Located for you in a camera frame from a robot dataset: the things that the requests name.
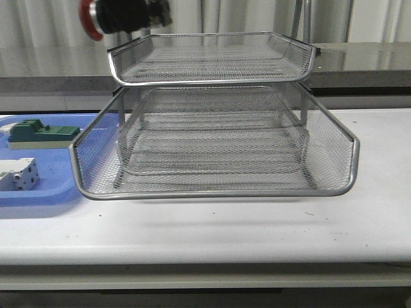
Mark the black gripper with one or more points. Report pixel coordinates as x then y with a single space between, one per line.
128 16

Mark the red emergency stop push button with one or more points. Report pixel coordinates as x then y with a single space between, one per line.
87 15

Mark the mesh tray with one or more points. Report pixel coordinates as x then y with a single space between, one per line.
211 58
213 150
331 158

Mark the white curtain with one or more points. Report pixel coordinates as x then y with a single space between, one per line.
56 23

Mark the grey stone counter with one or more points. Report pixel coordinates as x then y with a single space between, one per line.
78 79

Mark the blue plastic tray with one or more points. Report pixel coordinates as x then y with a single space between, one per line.
56 183

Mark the white circuit breaker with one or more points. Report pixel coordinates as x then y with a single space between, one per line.
19 174

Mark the grey metal rack frame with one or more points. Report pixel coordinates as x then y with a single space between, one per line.
204 98

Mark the green and beige switch block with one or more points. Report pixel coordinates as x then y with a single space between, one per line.
32 134

